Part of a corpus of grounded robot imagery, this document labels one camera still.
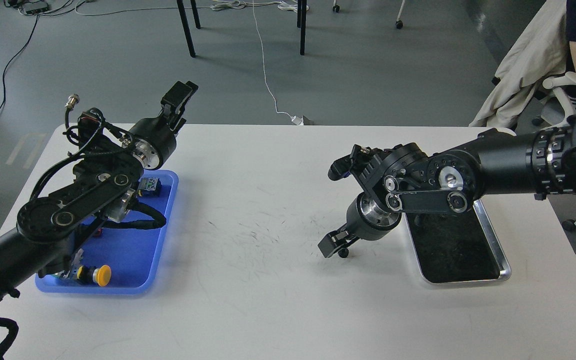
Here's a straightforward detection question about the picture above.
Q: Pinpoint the yellow push button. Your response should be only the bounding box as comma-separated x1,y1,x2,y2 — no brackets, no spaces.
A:
74,264,112,287

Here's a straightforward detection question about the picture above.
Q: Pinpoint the silver metal tray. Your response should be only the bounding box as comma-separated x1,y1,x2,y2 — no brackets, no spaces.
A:
406,200,512,287

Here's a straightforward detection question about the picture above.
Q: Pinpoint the black table leg left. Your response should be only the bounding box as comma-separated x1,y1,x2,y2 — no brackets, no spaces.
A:
176,0,201,59

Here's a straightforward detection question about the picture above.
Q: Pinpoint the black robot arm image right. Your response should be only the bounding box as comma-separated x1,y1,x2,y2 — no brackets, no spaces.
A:
318,115,576,258

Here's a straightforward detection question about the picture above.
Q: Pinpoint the white floor cable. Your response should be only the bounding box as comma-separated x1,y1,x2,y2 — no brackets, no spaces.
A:
75,0,315,126

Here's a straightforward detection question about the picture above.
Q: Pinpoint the black table leg right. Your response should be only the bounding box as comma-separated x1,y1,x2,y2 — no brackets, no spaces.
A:
297,0,308,56

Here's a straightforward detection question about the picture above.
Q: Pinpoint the black robot arm image left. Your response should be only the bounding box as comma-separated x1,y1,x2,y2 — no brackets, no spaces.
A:
0,81,199,360

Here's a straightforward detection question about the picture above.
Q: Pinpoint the blue plastic tray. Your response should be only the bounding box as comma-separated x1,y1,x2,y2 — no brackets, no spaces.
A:
35,169,179,296

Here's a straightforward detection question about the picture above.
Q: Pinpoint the beige jacket on chair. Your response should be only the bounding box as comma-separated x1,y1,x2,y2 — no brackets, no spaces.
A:
469,0,570,128

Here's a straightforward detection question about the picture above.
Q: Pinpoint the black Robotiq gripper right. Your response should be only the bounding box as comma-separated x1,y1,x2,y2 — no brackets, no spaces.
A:
317,194,402,258

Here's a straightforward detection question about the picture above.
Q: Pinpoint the red emergency stop button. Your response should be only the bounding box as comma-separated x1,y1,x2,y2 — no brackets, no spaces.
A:
136,177,163,198

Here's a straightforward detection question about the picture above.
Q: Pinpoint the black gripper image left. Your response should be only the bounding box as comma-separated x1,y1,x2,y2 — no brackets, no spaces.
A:
129,80,199,170

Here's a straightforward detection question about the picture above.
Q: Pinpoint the black floor cable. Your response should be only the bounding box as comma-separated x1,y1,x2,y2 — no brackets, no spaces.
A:
0,0,89,200

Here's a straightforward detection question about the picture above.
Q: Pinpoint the black table leg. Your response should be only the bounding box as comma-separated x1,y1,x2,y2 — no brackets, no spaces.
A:
297,0,308,56
176,0,201,59

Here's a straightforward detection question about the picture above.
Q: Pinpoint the small black gear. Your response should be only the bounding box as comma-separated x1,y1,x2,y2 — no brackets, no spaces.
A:
337,248,350,259

